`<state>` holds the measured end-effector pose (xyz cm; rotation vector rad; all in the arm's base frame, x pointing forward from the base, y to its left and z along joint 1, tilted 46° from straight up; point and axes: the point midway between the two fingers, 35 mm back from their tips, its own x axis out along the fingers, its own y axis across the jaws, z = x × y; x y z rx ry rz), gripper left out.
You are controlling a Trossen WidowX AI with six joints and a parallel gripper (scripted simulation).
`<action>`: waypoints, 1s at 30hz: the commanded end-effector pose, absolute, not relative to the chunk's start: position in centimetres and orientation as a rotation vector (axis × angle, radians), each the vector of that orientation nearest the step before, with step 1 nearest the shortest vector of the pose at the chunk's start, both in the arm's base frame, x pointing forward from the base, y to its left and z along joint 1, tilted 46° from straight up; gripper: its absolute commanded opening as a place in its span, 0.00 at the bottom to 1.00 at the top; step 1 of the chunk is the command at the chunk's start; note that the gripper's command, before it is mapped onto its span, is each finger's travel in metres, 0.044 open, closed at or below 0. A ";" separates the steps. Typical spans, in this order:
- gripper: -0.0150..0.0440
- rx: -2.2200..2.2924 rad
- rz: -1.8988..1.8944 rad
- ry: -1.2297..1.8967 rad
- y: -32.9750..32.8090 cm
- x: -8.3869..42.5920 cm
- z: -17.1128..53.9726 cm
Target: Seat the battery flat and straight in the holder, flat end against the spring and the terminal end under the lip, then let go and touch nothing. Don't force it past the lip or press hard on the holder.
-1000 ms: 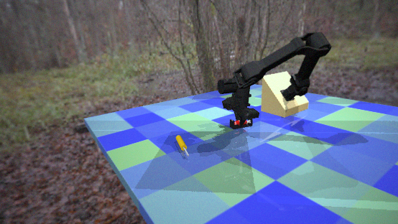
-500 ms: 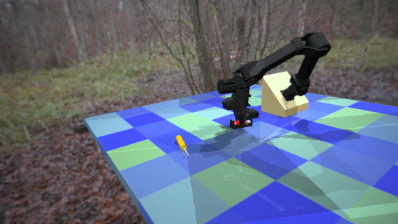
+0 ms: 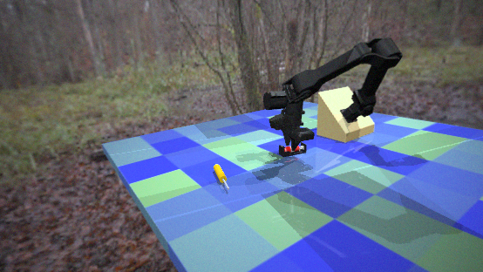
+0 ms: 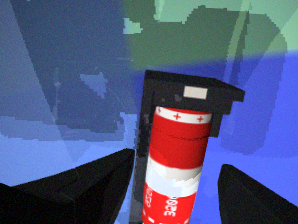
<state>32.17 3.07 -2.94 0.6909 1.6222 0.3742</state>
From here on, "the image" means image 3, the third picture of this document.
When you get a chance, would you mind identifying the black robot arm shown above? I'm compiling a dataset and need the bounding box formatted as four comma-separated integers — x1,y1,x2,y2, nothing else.
263,37,403,131

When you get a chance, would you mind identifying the yellow-handled screwdriver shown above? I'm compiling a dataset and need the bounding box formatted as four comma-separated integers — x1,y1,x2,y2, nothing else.
214,164,229,190

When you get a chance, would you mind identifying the red and white battery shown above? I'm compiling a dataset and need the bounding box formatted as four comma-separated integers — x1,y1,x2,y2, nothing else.
284,146,300,153

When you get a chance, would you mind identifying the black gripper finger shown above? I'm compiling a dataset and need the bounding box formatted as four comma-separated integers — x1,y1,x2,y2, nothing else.
289,134,301,151
281,127,294,146

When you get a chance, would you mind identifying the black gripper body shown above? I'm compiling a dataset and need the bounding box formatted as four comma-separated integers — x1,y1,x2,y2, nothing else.
282,107,315,141

